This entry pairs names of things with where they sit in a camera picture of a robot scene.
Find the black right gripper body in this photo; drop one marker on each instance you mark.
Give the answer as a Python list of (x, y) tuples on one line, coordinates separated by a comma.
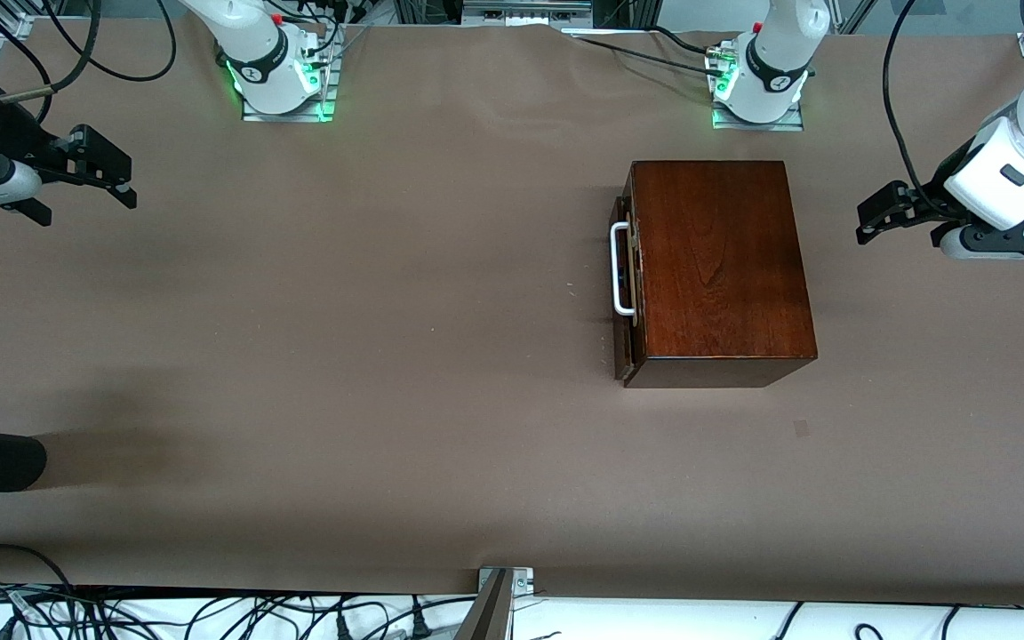
[(7, 132)]

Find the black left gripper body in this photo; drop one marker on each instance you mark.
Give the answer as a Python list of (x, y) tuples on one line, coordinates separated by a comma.
[(949, 176)]

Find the wooden drawer with dark front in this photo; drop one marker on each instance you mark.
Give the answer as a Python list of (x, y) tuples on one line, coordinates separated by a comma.
[(620, 342)]

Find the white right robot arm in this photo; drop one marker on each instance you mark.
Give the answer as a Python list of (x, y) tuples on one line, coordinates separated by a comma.
[(254, 44)]

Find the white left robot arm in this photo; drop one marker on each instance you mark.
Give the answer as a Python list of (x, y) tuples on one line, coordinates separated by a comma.
[(1019, 169)]

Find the dark brown wooden cabinet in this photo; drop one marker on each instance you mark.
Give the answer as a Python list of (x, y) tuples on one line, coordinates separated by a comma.
[(716, 267)]

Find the grey device with ports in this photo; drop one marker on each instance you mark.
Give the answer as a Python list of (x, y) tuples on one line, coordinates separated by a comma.
[(525, 9)]

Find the grey slanted metal beam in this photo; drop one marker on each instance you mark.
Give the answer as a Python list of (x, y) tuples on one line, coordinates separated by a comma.
[(487, 618)]

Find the aluminium slotted rail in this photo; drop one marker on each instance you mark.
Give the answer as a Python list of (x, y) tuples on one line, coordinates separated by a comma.
[(5, 31)]

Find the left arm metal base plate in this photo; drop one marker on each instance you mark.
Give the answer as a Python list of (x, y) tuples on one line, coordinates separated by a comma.
[(756, 124)]

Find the black aluminium frame post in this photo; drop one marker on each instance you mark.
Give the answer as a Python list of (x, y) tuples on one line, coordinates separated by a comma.
[(623, 11)]

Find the small silver metal bracket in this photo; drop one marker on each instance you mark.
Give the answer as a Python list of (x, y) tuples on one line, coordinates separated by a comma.
[(521, 582)]

